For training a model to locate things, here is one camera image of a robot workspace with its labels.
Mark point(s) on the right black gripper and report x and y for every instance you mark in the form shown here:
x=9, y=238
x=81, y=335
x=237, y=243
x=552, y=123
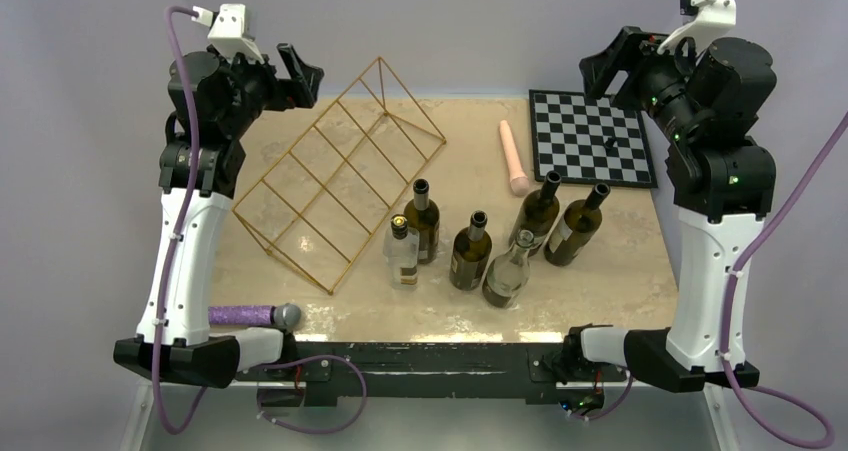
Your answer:
x=601, y=68

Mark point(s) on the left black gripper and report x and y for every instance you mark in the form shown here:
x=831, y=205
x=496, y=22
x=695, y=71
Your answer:
x=305, y=78

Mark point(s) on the dark green wine bottle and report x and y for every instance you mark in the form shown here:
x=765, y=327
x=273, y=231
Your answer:
x=423, y=215

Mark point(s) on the clear glass liquor bottle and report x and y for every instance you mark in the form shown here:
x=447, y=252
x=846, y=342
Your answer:
x=400, y=249

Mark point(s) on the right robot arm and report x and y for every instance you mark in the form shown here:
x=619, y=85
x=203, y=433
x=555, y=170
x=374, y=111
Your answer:
x=705, y=103

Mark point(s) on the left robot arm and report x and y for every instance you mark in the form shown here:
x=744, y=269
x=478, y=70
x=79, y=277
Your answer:
x=199, y=166

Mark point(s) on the dark green bottle right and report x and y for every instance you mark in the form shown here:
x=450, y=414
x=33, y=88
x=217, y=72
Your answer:
x=580, y=221

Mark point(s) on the dark green bottle rear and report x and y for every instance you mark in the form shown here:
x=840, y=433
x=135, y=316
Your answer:
x=539, y=212

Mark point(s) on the clear brown-tinted bottle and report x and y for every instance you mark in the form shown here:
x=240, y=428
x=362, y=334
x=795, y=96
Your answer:
x=508, y=273

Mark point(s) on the black white chessboard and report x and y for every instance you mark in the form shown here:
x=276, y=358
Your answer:
x=568, y=132

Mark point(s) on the black chess piece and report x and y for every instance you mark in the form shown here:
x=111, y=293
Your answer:
x=610, y=144

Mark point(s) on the purple glitter microphone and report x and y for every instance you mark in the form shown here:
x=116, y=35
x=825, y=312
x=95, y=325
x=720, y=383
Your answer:
x=285, y=317

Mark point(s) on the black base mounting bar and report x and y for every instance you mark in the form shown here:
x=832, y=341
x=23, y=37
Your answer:
x=531, y=372

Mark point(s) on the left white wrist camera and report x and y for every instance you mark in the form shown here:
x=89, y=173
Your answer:
x=229, y=31

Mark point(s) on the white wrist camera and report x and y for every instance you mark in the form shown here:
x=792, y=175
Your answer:
x=704, y=22
x=229, y=31

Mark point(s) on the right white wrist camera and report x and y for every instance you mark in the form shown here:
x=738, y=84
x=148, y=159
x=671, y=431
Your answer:
x=704, y=22

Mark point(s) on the gold wire wine rack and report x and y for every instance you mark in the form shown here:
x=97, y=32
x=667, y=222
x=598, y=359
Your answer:
x=321, y=202

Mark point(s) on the pink cylindrical handle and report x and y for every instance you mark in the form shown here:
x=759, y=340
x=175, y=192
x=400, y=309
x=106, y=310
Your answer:
x=518, y=179

